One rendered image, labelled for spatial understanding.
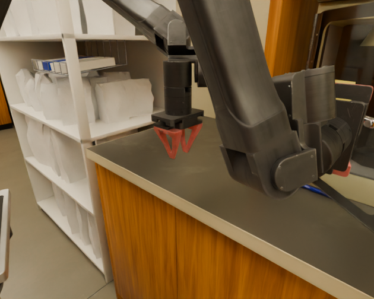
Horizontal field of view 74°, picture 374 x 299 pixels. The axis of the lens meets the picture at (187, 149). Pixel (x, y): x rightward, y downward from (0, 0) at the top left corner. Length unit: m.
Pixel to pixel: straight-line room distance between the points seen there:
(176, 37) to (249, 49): 0.28
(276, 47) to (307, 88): 0.38
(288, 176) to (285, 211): 0.41
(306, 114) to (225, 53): 0.12
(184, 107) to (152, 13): 0.19
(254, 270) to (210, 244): 0.13
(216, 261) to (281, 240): 0.23
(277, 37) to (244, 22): 0.42
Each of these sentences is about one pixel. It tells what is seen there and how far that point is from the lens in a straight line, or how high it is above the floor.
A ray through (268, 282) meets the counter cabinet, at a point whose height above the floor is 0.80.
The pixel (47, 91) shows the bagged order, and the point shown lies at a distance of 1.61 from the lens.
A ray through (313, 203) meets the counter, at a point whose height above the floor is 0.94.
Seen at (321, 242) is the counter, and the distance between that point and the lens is 0.62.
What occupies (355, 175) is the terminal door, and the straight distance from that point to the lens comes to 0.61.
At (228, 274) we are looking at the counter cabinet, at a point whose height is 0.75.
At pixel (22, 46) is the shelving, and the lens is 2.23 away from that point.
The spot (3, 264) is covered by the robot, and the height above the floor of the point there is 1.04.
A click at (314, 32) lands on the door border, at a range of 0.72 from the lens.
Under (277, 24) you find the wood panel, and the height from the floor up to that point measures 1.36.
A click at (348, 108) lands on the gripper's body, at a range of 0.41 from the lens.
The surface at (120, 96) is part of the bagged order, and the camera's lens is 1.42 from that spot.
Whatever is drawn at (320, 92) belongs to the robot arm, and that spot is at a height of 1.27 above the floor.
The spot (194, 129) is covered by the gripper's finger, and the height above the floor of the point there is 1.15.
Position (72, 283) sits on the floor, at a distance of 1.82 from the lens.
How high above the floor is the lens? 1.32
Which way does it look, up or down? 23 degrees down
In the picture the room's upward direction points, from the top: straight up
